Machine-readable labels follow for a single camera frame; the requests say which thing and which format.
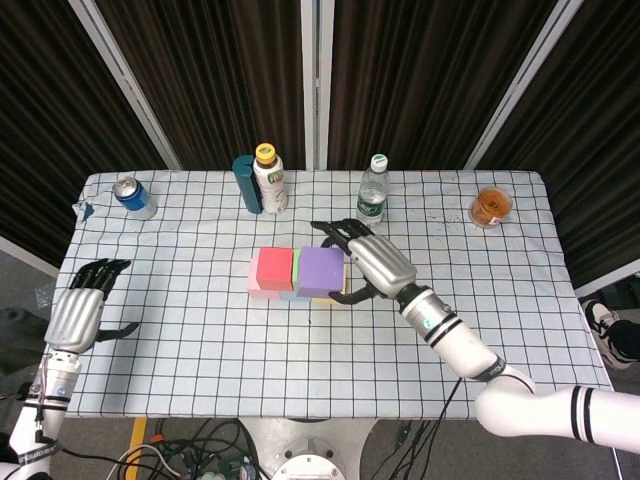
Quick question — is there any black floor cable bundle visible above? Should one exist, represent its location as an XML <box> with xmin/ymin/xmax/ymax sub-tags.
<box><xmin>384</xmin><ymin>418</ymin><xmax>441</xmax><ymax>480</ymax></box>
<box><xmin>104</xmin><ymin>418</ymin><xmax>266</xmax><ymax>480</ymax></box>

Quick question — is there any yellow foam cube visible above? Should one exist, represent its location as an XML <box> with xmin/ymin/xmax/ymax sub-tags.
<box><xmin>312</xmin><ymin>264</ymin><xmax>348</xmax><ymax>306</ymax></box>

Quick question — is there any green circuit board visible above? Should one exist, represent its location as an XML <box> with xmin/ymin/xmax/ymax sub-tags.
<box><xmin>212</xmin><ymin>454</ymin><xmax>251</xmax><ymax>480</ymax></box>

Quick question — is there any blue silver soda can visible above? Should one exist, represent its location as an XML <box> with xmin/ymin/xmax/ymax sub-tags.
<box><xmin>111</xmin><ymin>176</ymin><xmax>159</xmax><ymax>221</ymax></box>

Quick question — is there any yellow floor tape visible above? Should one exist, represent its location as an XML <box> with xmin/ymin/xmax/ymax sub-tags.
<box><xmin>128</xmin><ymin>417</ymin><xmax>149</xmax><ymax>466</ymax></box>

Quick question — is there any dark partition panel white frame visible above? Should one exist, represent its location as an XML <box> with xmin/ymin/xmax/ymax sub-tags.
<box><xmin>0</xmin><ymin>0</ymin><xmax>174</xmax><ymax>284</ymax></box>
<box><xmin>82</xmin><ymin>0</ymin><xmax>319</xmax><ymax>171</ymax></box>
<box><xmin>317</xmin><ymin>0</ymin><xmax>571</xmax><ymax>171</ymax></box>
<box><xmin>474</xmin><ymin>0</ymin><xmax>640</xmax><ymax>294</ymax></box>

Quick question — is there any clear water bottle green label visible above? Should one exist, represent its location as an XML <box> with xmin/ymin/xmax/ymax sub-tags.
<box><xmin>355</xmin><ymin>153</ymin><xmax>391</xmax><ymax>228</ymax></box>

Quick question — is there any pink foam cube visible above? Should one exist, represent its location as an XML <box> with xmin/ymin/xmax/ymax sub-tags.
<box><xmin>247</xmin><ymin>257</ymin><xmax>282</xmax><ymax>301</ymax></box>

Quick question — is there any white floor cable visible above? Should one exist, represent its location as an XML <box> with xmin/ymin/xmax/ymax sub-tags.
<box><xmin>107</xmin><ymin>444</ymin><xmax>176</xmax><ymax>480</ymax></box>

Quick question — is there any white silver robot base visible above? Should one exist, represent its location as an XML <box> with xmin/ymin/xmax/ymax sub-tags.
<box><xmin>239</xmin><ymin>417</ymin><xmax>379</xmax><ymax>480</ymax></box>

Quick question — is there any white black checkered tablecloth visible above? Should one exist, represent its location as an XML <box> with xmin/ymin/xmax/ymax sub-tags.
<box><xmin>30</xmin><ymin>169</ymin><xmax>609</xmax><ymax>420</ymax></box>

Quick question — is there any white drink bottle yellow cap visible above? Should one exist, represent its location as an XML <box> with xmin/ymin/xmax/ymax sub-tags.
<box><xmin>252</xmin><ymin>143</ymin><xmax>290</xmax><ymax>216</ymax></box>

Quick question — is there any purple foam cube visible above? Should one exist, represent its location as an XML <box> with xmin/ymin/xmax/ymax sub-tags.
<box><xmin>294</xmin><ymin>245</ymin><xmax>346</xmax><ymax>299</ymax></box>

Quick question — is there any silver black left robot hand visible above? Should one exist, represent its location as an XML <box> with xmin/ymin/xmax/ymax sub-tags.
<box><xmin>43</xmin><ymin>258</ymin><xmax>141</xmax><ymax>355</ymax></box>

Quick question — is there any teal box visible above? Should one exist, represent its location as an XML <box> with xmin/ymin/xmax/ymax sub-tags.
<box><xmin>231</xmin><ymin>155</ymin><xmax>264</xmax><ymax>215</ymax></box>

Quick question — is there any red foam cube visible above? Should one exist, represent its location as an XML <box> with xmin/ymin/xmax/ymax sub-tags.
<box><xmin>255</xmin><ymin>247</ymin><xmax>295</xmax><ymax>292</ymax></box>

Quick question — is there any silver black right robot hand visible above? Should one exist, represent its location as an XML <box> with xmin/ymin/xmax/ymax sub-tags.
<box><xmin>309</xmin><ymin>218</ymin><xmax>419</xmax><ymax>306</ymax></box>

